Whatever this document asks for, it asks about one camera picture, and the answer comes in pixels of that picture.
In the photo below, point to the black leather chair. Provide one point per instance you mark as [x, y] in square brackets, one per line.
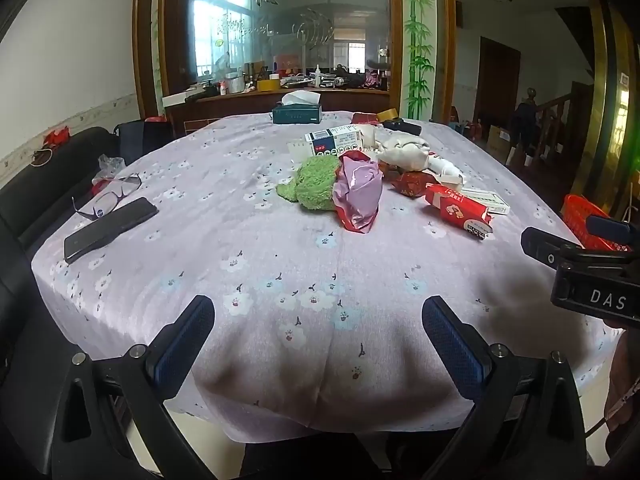
[50, 180]

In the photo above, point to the pink red foil wrapper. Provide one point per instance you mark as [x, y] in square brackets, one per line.
[357, 195]

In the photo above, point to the red plastic basket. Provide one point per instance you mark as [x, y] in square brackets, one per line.
[580, 220]

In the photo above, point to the dark red snack packet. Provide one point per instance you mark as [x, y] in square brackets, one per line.
[412, 183]

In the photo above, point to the clear plastic bag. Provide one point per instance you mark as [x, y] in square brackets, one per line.
[110, 165]

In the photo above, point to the brown cardboard box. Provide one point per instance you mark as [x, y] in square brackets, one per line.
[497, 142]

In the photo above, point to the green fuzzy cloth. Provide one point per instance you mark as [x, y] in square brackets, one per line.
[315, 182]

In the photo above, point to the flat red packet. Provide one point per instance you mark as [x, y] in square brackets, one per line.
[362, 119]

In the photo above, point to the dark jacket on post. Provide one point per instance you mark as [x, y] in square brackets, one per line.
[525, 120]

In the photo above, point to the wooden staircase railing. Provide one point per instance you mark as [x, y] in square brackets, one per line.
[555, 110]

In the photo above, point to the black case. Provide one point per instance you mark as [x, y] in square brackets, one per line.
[402, 126]

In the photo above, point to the red cloth item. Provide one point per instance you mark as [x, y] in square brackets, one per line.
[56, 137]

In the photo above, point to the flat white box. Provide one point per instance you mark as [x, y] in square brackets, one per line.
[487, 200]

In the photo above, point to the white crumpled bag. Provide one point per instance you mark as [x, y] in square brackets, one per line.
[405, 152]

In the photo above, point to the dark framed eyeglasses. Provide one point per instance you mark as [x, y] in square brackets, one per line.
[125, 185]

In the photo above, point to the etched glass partition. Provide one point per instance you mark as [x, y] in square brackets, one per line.
[280, 35]

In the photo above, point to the teal tissue box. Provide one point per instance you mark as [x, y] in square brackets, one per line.
[295, 114]

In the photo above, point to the red packet with white figures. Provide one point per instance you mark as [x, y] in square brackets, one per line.
[455, 210]

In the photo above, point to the white blue medicine box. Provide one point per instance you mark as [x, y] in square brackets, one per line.
[340, 140]

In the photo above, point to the gold column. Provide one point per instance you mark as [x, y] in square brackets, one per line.
[607, 110]

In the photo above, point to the black smartphone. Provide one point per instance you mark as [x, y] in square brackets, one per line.
[110, 230]

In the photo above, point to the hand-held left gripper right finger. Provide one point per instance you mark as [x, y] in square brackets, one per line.
[452, 342]

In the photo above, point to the person's right forearm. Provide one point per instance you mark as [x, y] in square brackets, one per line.
[624, 400]

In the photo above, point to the dark wooden door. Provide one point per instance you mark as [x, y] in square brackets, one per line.
[497, 80]

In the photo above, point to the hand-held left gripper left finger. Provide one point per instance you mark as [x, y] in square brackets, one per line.
[184, 342]

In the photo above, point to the metal pot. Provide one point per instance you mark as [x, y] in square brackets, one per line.
[233, 83]

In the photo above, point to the wooden sideboard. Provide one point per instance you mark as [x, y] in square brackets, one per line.
[240, 102]

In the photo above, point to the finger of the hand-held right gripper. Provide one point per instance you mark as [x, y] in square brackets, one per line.
[542, 247]
[612, 228]

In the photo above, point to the bamboo painted panel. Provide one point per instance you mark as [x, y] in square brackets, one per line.
[417, 60]

